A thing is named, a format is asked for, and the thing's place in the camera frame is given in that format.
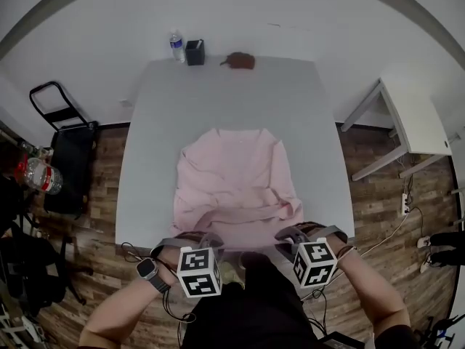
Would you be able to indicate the white metal rack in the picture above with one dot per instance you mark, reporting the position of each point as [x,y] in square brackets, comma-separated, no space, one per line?
[18,327]

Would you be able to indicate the white power strip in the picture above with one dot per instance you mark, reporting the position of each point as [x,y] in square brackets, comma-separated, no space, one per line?
[404,204]

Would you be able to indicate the person's left forearm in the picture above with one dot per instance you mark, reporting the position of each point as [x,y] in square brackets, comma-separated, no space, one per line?
[120,311]

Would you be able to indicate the small clear water bottle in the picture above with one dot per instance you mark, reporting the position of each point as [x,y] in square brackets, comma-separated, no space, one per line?
[177,46]

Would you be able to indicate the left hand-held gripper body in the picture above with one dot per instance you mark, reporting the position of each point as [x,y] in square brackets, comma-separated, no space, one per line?
[200,271]

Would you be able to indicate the person's right hand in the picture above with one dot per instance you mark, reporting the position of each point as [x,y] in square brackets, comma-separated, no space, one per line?
[309,227]

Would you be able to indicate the white side table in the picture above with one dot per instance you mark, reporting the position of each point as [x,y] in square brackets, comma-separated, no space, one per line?
[417,122]

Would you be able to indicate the person's left hand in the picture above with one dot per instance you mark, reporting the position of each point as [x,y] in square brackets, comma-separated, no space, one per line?
[190,236]

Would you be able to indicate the large clear water jug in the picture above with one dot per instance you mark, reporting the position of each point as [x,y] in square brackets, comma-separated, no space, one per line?
[41,176]

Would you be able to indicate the person's right forearm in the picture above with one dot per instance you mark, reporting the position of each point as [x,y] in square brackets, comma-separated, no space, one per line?
[374,296]

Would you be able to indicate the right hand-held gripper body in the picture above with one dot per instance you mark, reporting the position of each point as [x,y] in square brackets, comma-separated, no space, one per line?
[316,264]

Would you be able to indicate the black hand cart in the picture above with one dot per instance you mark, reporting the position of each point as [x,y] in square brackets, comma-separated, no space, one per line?
[72,165]

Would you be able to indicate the brown leather pouch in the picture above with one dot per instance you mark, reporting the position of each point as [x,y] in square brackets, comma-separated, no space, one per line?
[239,61]

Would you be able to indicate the clear empty bottle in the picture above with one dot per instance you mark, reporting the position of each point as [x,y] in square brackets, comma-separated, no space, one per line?
[36,150]

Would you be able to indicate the pink robe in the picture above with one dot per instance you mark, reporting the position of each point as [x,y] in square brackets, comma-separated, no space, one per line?
[236,180]

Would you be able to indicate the black device box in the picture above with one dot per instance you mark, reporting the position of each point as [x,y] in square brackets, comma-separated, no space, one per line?
[341,341]

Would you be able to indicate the black wrist watch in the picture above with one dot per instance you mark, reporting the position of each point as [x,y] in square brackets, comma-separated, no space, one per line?
[149,271]

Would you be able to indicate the person's black clothing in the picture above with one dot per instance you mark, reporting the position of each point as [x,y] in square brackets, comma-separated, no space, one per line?
[254,304]

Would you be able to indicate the person's pale green shoe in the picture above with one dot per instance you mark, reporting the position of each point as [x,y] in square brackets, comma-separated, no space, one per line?
[231,275]

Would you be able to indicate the black square holder box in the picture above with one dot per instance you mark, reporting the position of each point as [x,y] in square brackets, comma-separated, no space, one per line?
[195,54]

